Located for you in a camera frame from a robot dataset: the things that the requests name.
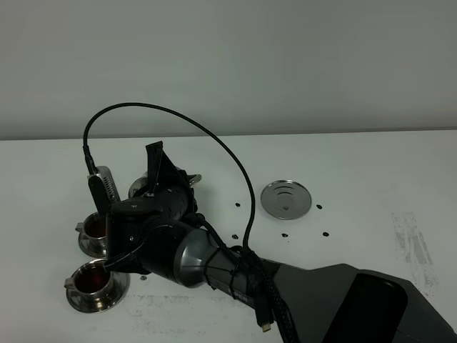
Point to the far stainless steel teacup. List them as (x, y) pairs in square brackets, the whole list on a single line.
[(94, 226)]

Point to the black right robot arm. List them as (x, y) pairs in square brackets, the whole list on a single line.
[(159, 231)]

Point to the stainless steel teacup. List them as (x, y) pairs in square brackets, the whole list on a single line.
[(90, 278), (94, 226)]

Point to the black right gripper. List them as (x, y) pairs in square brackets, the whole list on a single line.
[(162, 174)]

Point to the stainless steel teapot coaster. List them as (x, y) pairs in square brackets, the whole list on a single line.
[(286, 200)]

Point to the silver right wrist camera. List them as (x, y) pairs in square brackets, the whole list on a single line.
[(103, 189)]

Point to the near stainless steel teacup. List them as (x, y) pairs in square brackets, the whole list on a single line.
[(90, 278)]

